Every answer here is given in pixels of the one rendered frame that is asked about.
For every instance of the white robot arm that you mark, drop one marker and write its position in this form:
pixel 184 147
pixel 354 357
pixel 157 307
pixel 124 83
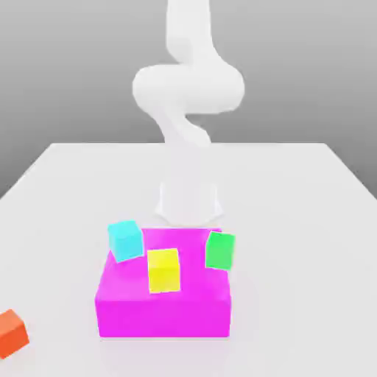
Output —
pixel 188 88

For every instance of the small green cube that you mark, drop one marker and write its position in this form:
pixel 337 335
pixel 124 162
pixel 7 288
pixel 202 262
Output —
pixel 219 251

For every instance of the small cyan cube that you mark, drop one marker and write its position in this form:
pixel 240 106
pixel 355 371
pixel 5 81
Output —
pixel 125 241

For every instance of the small yellow cube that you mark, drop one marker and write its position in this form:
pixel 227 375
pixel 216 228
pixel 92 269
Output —
pixel 163 272

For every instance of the small orange cube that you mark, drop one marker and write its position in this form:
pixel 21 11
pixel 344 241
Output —
pixel 11 334

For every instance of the large magenta box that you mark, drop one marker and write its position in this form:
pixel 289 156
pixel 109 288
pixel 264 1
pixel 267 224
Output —
pixel 165 315

